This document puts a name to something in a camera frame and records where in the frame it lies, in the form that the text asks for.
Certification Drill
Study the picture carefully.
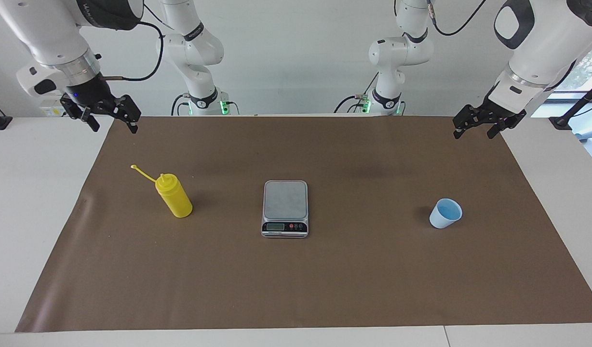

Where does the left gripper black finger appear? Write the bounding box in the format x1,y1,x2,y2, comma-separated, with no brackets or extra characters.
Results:
487,110,527,139
453,104,492,140

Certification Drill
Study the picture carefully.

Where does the black stand with pole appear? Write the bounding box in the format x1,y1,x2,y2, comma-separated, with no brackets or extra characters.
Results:
549,77,592,131

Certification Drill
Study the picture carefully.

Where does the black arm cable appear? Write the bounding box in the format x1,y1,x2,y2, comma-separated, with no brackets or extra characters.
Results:
429,0,487,37
98,19,164,81

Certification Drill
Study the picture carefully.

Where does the light blue cup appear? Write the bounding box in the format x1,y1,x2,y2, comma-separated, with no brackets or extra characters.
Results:
429,198,463,229

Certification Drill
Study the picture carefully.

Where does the silver digital kitchen scale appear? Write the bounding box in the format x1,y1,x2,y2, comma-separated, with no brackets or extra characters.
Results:
261,180,309,239

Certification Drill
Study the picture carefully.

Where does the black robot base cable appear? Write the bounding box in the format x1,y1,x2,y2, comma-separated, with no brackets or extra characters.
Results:
335,72,378,114
171,93,190,116

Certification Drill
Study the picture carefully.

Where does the brown table mat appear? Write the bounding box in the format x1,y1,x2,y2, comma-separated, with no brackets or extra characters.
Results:
15,116,592,333

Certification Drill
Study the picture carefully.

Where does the yellow squeeze bottle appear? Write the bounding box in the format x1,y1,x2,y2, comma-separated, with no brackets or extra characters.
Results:
131,165,193,218

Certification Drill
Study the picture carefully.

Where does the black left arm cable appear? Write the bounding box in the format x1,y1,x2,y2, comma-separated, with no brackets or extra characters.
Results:
429,0,487,37

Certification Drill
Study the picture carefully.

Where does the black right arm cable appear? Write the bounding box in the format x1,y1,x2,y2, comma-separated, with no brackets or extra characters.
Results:
98,19,164,81

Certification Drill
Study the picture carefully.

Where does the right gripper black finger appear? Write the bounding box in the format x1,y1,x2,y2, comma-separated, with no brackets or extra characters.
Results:
61,96,101,133
103,95,141,134

